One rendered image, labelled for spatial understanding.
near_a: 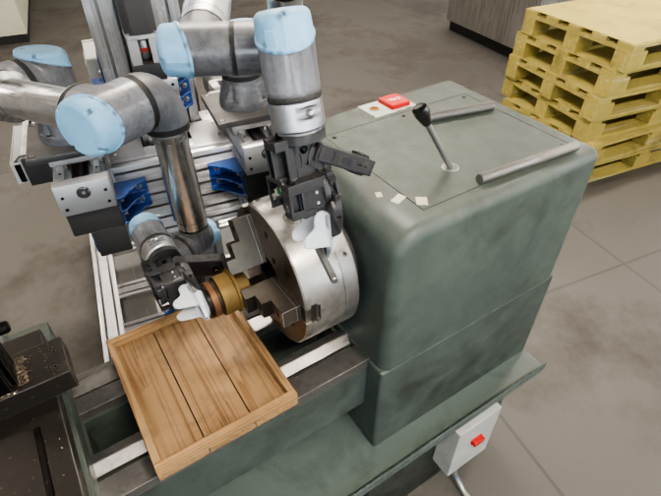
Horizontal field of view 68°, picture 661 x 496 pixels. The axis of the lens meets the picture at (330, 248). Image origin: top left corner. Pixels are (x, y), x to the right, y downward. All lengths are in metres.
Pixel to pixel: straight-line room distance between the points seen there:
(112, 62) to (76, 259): 1.60
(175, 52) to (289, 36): 0.19
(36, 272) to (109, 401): 1.92
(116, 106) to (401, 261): 0.60
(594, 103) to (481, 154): 2.28
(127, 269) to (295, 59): 1.98
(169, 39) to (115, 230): 0.86
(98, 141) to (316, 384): 0.66
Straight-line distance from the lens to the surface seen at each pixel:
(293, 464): 1.41
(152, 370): 1.19
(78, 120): 1.04
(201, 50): 0.76
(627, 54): 3.33
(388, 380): 1.19
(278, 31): 0.65
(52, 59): 1.44
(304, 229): 0.78
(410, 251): 0.91
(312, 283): 0.92
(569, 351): 2.52
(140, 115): 1.05
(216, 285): 1.00
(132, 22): 1.52
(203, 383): 1.14
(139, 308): 2.32
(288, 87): 0.66
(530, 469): 2.13
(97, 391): 1.23
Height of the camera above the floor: 1.80
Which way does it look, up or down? 40 degrees down
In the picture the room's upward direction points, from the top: straight up
